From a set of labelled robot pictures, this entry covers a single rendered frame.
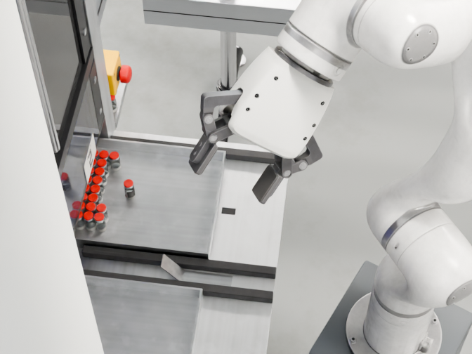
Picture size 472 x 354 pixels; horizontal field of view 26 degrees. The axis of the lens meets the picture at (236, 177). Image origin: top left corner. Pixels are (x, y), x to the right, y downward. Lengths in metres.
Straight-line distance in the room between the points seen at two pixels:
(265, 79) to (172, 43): 2.55
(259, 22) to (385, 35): 2.02
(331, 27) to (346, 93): 2.43
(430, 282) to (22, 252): 1.26
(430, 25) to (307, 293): 2.08
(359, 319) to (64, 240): 1.59
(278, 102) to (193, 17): 1.97
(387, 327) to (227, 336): 0.32
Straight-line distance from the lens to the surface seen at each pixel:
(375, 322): 1.96
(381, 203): 1.73
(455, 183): 1.60
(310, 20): 1.10
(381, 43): 1.05
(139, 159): 2.26
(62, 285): 0.53
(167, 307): 2.06
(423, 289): 1.71
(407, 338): 1.97
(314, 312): 3.05
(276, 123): 1.13
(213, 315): 2.05
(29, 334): 0.55
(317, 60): 1.10
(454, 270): 1.68
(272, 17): 3.03
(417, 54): 1.07
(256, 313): 2.05
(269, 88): 1.11
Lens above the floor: 2.71
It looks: 55 degrees down
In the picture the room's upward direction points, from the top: straight up
